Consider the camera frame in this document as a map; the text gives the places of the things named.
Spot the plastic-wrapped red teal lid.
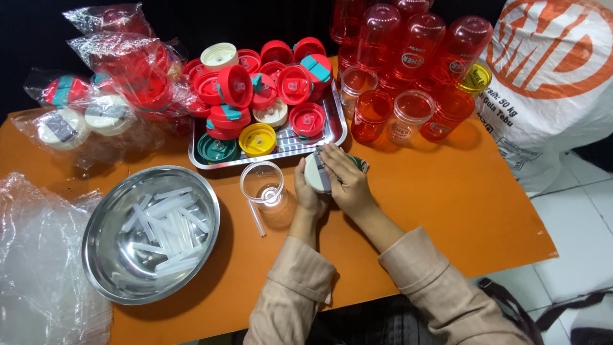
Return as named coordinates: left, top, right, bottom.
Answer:
left=23, top=67, right=94, bottom=110

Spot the crumpled clear plastic sheet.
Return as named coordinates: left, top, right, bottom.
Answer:
left=0, top=172, right=113, bottom=345

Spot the single clear straw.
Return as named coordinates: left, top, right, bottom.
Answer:
left=247, top=199, right=267, bottom=238

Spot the cluster of red plastic bottles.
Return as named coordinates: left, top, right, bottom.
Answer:
left=329, top=0, right=494, bottom=144

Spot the plastic-wrapped cream lid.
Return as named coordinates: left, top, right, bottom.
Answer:
left=11, top=106, right=96, bottom=169
left=82, top=92, right=140, bottom=140

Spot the heap of clear straws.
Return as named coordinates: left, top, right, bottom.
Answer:
left=121, top=186, right=210, bottom=279

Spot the yellow plastic bottle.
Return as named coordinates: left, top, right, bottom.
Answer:
left=457, top=61, right=493, bottom=96

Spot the cream bottle lid grey flap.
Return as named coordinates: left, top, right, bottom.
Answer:
left=304, top=151, right=336, bottom=195

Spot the pile of coloured bottle lids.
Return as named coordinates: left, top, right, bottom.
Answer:
left=182, top=37, right=334, bottom=165

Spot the steel tray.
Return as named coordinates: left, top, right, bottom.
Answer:
left=188, top=80, right=349, bottom=171

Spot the steel bowl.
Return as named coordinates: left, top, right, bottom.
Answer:
left=81, top=165, right=221, bottom=306

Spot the person's right hand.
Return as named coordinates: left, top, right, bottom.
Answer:
left=318, top=142, right=378, bottom=221

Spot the person's dark lap clothing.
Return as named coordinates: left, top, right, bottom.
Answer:
left=232, top=293, right=443, bottom=345

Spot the black bag with strap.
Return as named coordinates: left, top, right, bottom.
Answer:
left=477, top=277, right=613, bottom=345

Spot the clear plastic bottle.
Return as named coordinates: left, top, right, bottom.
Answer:
left=239, top=160, right=291, bottom=212
left=386, top=89, right=436, bottom=146
left=339, top=66, right=379, bottom=120

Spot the person's left hand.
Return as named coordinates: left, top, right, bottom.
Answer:
left=293, top=157, right=332, bottom=220

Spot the white woven sack orange print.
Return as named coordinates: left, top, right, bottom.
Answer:
left=472, top=0, right=613, bottom=195

